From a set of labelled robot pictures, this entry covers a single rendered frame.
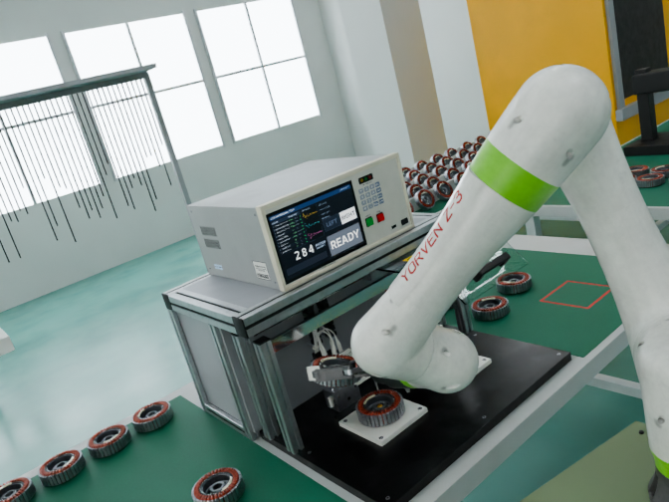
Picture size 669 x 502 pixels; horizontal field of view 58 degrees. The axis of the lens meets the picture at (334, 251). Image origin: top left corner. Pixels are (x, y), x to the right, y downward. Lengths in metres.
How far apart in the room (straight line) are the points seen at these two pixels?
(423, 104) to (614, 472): 4.61
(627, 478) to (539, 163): 0.54
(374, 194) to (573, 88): 0.81
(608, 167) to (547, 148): 0.20
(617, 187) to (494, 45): 4.28
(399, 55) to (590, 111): 4.57
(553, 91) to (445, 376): 0.47
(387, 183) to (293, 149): 7.42
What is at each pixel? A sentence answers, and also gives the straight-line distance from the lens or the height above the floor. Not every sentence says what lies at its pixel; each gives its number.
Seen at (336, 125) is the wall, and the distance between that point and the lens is 9.46.
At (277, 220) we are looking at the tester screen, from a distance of 1.35.
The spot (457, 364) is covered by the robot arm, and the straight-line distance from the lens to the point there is 1.00.
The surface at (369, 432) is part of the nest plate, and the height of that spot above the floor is 0.78.
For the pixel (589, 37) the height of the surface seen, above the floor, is 1.33.
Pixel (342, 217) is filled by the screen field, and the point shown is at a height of 1.22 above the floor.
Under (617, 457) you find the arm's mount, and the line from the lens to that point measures 1.15.
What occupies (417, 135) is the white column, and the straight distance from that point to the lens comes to 5.39.
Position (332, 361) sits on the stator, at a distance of 1.36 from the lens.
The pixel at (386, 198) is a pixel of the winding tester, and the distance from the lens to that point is 1.55.
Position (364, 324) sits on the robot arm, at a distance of 0.94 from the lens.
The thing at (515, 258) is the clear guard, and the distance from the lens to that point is 1.51.
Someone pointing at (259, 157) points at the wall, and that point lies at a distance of 8.63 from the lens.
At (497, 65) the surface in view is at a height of 1.27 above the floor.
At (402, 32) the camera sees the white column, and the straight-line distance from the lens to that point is 5.40.
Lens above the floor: 1.56
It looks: 16 degrees down
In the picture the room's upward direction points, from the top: 15 degrees counter-clockwise
